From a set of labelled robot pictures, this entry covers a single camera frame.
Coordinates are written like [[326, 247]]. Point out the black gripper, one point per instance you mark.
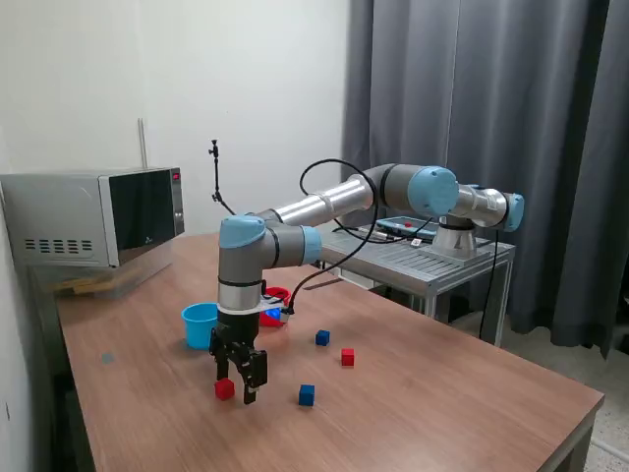
[[238, 327]]

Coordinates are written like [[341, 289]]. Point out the red cube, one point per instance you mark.
[[224, 390], [348, 357]]

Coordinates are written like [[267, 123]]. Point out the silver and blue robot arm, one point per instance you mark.
[[344, 196]]

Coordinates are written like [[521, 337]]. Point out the red plastic cup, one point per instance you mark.
[[269, 322]]

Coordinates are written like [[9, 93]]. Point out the blue plastic cup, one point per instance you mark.
[[196, 327]]

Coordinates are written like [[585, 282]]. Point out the blue cube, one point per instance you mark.
[[306, 395], [322, 338]]

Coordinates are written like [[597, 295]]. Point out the black tape strip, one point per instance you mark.
[[329, 283]]

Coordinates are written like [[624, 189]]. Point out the small table sticker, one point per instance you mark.
[[107, 358]]

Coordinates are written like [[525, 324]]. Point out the clear plastic box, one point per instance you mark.
[[123, 282]]

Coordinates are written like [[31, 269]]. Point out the wooden block stack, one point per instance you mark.
[[83, 287]]

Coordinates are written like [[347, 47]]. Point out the robot teach pendant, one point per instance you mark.
[[403, 226]]

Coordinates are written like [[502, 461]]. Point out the silver microwave oven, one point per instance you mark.
[[59, 211]]

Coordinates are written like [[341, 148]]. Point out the grey curtain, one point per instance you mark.
[[555, 147]]

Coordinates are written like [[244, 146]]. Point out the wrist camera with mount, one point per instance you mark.
[[275, 312]]

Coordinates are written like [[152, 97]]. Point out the white wall pipe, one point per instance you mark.
[[142, 142]]

